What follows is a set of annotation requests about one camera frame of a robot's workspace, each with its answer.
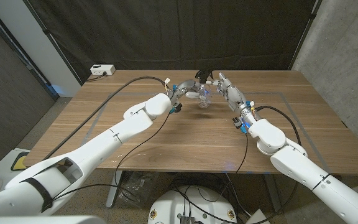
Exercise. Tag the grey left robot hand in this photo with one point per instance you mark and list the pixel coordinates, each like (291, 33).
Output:
(186, 85)

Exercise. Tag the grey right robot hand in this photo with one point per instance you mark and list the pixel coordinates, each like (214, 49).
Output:
(235, 96)

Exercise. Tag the clear plastic spray bottle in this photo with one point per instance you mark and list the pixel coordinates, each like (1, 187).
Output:
(204, 103)

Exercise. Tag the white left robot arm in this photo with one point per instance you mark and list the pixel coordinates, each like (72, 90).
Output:
(120, 133)

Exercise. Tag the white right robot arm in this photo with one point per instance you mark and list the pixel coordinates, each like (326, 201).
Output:
(291, 161)

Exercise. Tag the black backdrop curtain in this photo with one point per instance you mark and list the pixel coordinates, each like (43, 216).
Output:
(135, 31)

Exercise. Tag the white power strip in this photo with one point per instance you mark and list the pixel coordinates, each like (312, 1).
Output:
(102, 69)

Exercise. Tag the black backdrop stand pole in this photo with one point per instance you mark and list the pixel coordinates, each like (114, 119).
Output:
(304, 31)
(53, 40)

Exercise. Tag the grey table leg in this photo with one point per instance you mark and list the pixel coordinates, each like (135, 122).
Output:
(113, 189)
(273, 196)

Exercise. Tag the clear plastic bag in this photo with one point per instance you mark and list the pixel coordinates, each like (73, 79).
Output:
(135, 186)

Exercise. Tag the white angular block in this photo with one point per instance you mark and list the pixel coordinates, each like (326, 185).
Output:
(258, 217)

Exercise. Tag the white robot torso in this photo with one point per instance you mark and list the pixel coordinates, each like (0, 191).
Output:
(166, 208)

